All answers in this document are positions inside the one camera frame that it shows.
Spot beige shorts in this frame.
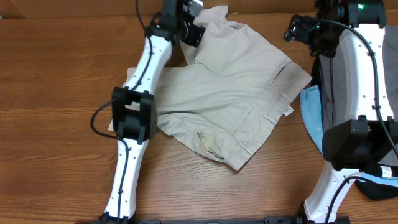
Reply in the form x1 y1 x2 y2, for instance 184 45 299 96
155 6 311 170

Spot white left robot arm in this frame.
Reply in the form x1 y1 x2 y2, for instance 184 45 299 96
98 0 205 223

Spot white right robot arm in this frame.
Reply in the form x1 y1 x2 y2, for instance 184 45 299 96
285 0 397 223

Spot blue cloth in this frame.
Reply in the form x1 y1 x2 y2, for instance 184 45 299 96
300 85 397 187

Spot grey shorts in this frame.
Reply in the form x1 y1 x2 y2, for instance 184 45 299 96
318 24 398 167

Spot black garment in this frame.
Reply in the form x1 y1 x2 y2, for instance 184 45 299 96
311 57 397 200

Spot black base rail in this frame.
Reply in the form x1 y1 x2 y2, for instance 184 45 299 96
76 215 351 224

